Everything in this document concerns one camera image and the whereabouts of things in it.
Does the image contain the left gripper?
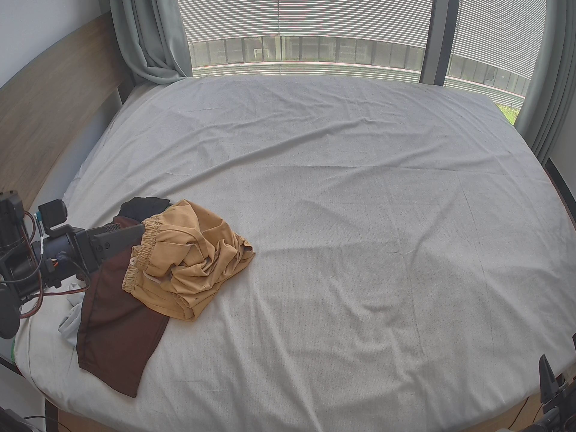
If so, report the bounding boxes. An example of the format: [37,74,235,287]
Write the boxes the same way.
[43,222,147,289]

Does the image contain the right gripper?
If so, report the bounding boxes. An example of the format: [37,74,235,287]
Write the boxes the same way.
[538,355,576,432]

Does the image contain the tan shorts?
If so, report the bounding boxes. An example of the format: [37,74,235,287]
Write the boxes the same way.
[121,199,256,322]

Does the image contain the bed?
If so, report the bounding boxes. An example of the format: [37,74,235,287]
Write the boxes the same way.
[0,11,576,432]

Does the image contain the pale grey garment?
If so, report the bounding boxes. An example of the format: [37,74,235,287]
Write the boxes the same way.
[57,279,87,347]

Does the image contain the black garment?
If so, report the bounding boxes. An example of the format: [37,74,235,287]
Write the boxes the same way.
[119,196,173,221]

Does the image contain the brown shorts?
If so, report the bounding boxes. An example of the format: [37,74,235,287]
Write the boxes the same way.
[76,216,169,398]

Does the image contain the grey-green curtain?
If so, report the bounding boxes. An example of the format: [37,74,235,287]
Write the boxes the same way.
[106,0,193,84]
[513,0,576,165]

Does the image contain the window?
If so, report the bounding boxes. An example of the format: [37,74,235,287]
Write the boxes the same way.
[172,0,552,127]

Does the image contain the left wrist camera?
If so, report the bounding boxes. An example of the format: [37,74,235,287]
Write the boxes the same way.
[36,200,69,237]

